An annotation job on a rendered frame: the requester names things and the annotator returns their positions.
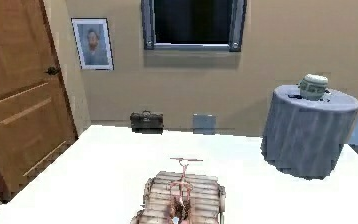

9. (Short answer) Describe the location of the grey square box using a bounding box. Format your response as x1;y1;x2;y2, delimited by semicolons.
192;113;217;135

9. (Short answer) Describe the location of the grey framed window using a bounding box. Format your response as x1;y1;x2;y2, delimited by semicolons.
140;0;248;53

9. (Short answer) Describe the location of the framed portrait picture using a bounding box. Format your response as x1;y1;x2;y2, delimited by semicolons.
71;17;115;71

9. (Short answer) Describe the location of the round table with grey cloth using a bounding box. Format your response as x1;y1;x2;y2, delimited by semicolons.
260;84;358;180

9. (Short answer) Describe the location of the pale green ceramic jar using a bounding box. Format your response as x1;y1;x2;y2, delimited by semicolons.
299;73;330;101

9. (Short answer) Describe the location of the brown wooden room door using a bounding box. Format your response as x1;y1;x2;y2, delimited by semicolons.
0;0;79;204

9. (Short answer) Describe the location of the black door handle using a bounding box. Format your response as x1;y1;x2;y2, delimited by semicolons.
45;66;62;76

